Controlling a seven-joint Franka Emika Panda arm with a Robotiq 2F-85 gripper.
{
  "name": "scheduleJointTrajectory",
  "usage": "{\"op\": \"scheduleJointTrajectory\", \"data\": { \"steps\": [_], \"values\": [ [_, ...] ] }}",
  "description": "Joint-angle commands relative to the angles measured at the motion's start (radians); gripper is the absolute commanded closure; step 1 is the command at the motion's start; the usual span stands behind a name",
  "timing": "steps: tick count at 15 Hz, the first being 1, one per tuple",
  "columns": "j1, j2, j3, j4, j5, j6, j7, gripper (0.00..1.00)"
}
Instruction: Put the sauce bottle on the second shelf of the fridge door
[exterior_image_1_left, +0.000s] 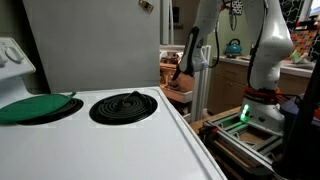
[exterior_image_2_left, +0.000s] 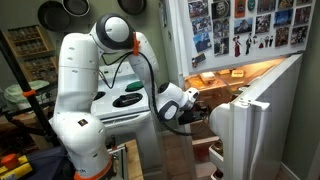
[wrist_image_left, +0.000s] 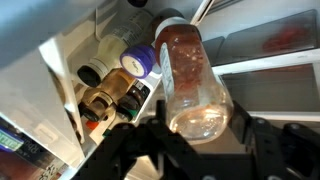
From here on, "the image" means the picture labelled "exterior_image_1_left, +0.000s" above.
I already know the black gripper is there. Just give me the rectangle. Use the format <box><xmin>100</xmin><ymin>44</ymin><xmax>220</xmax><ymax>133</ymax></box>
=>
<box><xmin>171</xmin><ymin>64</ymin><xmax>184</xmax><ymax>82</ymax></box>

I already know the dark jar in door shelf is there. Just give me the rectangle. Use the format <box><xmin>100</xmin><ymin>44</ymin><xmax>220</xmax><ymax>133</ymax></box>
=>
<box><xmin>169</xmin><ymin>54</ymin><xmax>180</xmax><ymax>65</ymax></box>

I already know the white fridge door with shelves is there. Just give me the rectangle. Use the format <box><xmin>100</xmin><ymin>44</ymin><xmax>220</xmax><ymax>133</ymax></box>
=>
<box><xmin>159</xmin><ymin>44</ymin><xmax>213</xmax><ymax>123</ymax></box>

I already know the white freezer door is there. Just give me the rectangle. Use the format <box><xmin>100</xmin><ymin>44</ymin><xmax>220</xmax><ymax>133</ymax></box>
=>
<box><xmin>160</xmin><ymin>0</ymin><xmax>175</xmax><ymax>46</ymax></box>

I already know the small fridge magnet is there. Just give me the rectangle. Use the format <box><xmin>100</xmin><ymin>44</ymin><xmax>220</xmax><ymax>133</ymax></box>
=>
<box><xmin>138</xmin><ymin>0</ymin><xmax>155</xmax><ymax>14</ymax></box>

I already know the wooden kitchen counter cabinet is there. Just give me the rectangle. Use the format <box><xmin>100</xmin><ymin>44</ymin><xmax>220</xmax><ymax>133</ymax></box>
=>
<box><xmin>207</xmin><ymin>54</ymin><xmax>314</xmax><ymax>116</ymax></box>

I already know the teal kettle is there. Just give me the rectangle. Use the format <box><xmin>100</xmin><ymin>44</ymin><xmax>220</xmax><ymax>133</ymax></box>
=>
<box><xmin>224</xmin><ymin>38</ymin><xmax>243</xmax><ymax>57</ymax></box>

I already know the black coil burner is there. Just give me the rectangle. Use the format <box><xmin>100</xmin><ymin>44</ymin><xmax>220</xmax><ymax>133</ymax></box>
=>
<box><xmin>88</xmin><ymin>90</ymin><xmax>158</xmax><ymax>126</ymax></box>
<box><xmin>16</xmin><ymin>97</ymin><xmax>84</xmax><ymax>126</ymax></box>

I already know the grey refrigerator body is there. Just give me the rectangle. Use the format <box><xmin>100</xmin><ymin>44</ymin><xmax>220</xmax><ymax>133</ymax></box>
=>
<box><xmin>21</xmin><ymin>0</ymin><xmax>162</xmax><ymax>94</ymax></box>

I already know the white electric stove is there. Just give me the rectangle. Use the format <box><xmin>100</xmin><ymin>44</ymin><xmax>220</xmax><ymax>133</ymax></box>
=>
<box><xmin>0</xmin><ymin>36</ymin><xmax>228</xmax><ymax>180</ymax></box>

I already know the colourful patterned cloth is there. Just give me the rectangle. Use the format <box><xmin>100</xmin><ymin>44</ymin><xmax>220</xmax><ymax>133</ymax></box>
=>
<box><xmin>289</xmin><ymin>29</ymin><xmax>320</xmax><ymax>64</ymax></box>

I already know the black foreground stand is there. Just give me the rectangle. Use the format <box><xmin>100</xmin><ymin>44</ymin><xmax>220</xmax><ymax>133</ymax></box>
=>
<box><xmin>271</xmin><ymin>43</ymin><xmax>320</xmax><ymax>180</ymax></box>

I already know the green pot holder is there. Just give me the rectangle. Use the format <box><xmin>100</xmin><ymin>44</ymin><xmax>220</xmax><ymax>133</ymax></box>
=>
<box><xmin>0</xmin><ymin>91</ymin><xmax>77</xmax><ymax>124</ymax></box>

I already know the white stove knob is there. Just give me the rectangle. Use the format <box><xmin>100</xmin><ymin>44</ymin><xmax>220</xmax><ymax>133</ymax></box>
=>
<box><xmin>4</xmin><ymin>46</ymin><xmax>25</xmax><ymax>65</ymax></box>

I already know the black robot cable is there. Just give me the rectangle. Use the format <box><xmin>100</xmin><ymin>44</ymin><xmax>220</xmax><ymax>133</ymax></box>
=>
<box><xmin>206</xmin><ymin>18</ymin><xmax>222</xmax><ymax>70</ymax></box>

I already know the small black-white wall picture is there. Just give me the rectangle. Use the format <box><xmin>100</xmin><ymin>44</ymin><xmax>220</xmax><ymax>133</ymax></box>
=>
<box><xmin>230</xmin><ymin>0</ymin><xmax>245</xmax><ymax>16</ymax></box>

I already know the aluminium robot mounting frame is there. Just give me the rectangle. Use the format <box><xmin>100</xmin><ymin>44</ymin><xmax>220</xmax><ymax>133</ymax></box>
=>
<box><xmin>199</xmin><ymin>113</ymin><xmax>288</xmax><ymax>180</ymax></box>

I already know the black-white patterned wall hanging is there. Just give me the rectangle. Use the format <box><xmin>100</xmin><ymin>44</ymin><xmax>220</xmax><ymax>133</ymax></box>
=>
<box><xmin>279</xmin><ymin>0</ymin><xmax>309</xmax><ymax>24</ymax></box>

